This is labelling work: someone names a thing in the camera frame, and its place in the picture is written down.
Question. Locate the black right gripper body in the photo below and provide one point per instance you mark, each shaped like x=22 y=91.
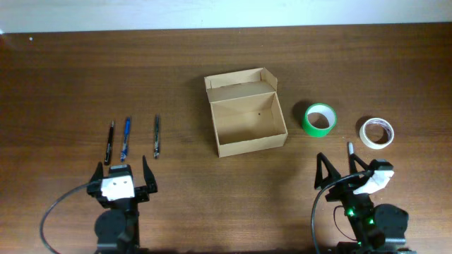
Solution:
x=340 y=190

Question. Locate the dark grey clear pen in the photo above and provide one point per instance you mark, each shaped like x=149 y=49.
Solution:
x=156 y=152

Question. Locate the black pen silver tip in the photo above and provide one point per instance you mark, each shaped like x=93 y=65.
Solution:
x=108 y=152

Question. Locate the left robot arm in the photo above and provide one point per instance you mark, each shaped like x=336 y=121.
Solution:
x=117 y=229

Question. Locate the black and grey marker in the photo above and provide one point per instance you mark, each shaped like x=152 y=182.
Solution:
x=350 y=148

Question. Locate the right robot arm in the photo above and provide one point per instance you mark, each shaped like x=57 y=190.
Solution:
x=377 y=228

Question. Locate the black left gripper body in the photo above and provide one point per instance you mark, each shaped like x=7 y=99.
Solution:
x=143 y=189

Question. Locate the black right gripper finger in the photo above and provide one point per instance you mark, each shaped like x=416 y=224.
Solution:
x=354 y=160
x=326 y=173

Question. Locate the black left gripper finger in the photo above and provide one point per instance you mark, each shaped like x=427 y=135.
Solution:
x=149 y=177
x=97 y=177

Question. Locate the green tape roll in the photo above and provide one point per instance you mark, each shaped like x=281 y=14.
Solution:
x=326 y=111

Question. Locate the blue clear pen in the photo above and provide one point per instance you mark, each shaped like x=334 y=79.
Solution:
x=125 y=146

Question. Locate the beige masking tape roll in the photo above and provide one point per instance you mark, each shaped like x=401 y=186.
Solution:
x=385 y=125

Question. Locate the open cardboard box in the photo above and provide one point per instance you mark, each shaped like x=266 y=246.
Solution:
x=246 y=111

